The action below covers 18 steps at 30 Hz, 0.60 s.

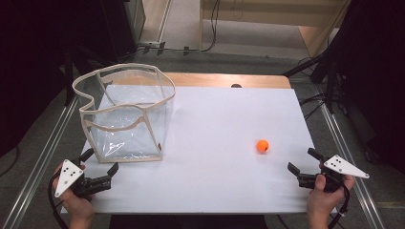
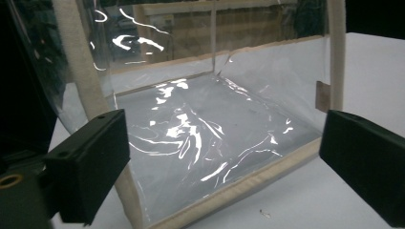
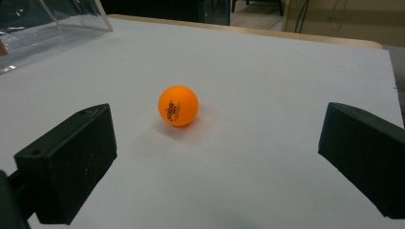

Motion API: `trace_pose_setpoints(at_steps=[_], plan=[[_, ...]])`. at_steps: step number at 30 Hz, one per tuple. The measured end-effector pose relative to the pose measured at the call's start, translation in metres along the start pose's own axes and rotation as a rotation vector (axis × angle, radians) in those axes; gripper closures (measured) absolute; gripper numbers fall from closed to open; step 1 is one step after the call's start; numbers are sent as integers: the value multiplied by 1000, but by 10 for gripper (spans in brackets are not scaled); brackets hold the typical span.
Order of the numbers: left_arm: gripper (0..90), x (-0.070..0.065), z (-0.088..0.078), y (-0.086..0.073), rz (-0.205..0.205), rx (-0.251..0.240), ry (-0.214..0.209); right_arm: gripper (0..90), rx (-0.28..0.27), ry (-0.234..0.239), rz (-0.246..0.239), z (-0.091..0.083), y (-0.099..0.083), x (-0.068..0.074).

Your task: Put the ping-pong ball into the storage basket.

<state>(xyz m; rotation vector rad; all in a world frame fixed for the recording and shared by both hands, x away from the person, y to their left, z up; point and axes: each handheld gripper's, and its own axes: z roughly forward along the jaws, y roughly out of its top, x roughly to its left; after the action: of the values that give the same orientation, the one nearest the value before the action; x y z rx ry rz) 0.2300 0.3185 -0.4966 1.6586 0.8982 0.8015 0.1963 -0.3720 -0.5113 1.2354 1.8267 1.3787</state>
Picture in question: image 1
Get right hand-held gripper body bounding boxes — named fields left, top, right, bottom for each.
left=297, top=155, right=371, bottom=194

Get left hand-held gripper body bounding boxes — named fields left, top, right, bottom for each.
left=54, top=158, right=113, bottom=198

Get clear plastic bin beige trim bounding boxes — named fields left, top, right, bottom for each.
left=72, top=62, right=177, bottom=164

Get orange ball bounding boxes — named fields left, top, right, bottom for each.
left=256, top=139, right=270, bottom=154

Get person's left hand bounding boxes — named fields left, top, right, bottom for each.
left=52, top=161, right=96, bottom=221

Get person's right hand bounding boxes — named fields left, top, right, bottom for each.
left=306, top=174, right=356, bottom=221

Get black upright stand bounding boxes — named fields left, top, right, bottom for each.
left=63, top=44, right=76, bottom=108

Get white board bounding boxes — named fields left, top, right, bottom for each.
left=60, top=84, right=338, bottom=215

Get black tripod stand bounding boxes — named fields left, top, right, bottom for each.
left=282, top=31, right=339, bottom=115

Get dark curtain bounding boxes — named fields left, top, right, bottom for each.
left=324, top=0, right=405, bottom=175
left=0, top=0, right=108, bottom=157

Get wooden table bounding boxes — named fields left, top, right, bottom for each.
left=108, top=72, right=292, bottom=90

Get black cabinet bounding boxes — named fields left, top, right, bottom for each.
left=101, top=0, right=147, bottom=63

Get aluminium floor rail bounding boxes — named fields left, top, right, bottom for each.
left=319, top=103, right=387, bottom=229
left=1, top=96, right=79, bottom=229

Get left hand-held gripper black cable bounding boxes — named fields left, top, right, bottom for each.
left=47, top=171, right=70, bottom=229

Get hand-held gripper black cable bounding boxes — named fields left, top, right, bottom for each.
left=328, top=183, right=352, bottom=229
left=47, top=171, right=70, bottom=229

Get right hand-held gripper black cable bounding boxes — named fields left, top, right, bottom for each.
left=328, top=183, right=352, bottom=229

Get black floor cables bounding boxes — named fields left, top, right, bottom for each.
left=299, top=93, right=328, bottom=121

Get thin black floor cable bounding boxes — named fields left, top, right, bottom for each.
left=0, top=145, right=20, bottom=178

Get light wooden frame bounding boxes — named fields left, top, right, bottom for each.
left=200, top=0, right=352, bottom=58

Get long black hanging cable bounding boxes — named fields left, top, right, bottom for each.
left=120, top=0, right=222, bottom=61

